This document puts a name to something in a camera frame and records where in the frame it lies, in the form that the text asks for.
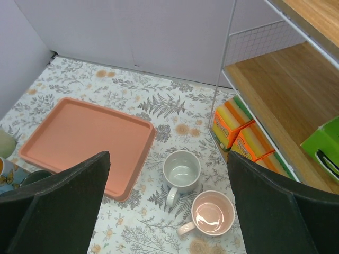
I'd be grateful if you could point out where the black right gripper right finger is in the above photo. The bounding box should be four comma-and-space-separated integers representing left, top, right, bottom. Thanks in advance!
227, 151, 338, 253

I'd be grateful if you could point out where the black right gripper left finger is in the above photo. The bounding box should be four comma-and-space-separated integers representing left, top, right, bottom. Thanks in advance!
1, 151, 110, 253

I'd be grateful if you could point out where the dark green mug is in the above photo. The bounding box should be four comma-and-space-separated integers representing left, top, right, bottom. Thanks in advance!
19, 170, 53, 187

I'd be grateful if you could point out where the blue butterfly mug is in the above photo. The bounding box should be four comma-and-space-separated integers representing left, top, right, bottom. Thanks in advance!
0, 157, 30, 194

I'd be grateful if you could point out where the pink mug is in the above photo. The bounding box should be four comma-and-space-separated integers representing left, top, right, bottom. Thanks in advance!
177, 190, 235, 237

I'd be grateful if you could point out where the green ceramic mug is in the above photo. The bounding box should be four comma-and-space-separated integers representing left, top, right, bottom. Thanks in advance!
0, 130, 16, 158

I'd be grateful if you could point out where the blue white gradient mug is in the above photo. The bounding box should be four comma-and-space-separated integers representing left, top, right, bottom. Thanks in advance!
163, 150, 201, 207

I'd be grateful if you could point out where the orange sponge pack right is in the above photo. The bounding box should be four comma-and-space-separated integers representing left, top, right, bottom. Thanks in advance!
256, 152, 296, 180

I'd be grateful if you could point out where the orange sponge pack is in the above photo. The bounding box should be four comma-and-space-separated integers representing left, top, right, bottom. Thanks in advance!
212, 95, 254, 152
256, 152, 296, 180
231, 122, 275, 162

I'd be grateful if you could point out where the orange sponge pack middle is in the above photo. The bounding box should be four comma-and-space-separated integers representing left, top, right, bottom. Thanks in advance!
231, 122, 275, 162

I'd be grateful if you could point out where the green tissue box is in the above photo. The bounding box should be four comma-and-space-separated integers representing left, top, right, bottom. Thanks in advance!
300, 116, 339, 184

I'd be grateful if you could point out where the terracotta pink tray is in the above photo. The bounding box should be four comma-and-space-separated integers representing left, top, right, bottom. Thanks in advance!
19, 98, 156, 202

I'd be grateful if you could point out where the floral tablecloth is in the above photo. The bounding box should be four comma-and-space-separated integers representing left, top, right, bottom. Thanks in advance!
1, 57, 246, 253

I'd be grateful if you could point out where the orange sponge pack left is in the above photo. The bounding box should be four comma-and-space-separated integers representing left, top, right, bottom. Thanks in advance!
212, 95, 254, 152

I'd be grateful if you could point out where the white wire shelf rack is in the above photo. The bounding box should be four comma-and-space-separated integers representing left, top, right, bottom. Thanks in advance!
220, 1, 338, 194

